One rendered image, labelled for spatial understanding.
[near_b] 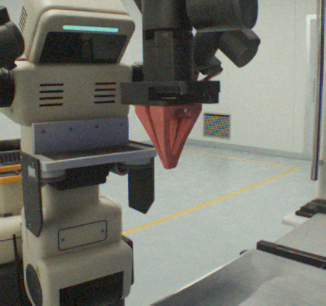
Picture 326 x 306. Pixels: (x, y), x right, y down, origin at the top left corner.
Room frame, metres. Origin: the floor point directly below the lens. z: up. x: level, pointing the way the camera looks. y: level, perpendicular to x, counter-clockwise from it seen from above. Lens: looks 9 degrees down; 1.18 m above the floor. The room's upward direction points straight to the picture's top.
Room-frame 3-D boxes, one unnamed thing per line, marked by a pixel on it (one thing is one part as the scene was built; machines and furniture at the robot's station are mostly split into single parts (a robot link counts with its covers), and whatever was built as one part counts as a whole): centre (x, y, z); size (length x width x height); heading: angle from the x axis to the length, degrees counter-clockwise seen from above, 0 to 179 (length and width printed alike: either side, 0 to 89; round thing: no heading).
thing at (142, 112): (0.45, -0.02, 1.13); 0.07 x 0.07 x 0.09; 46
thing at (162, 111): (0.47, 0.00, 1.13); 0.07 x 0.07 x 0.09; 46
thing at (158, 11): (0.46, -0.01, 1.26); 0.07 x 0.06 x 0.07; 57
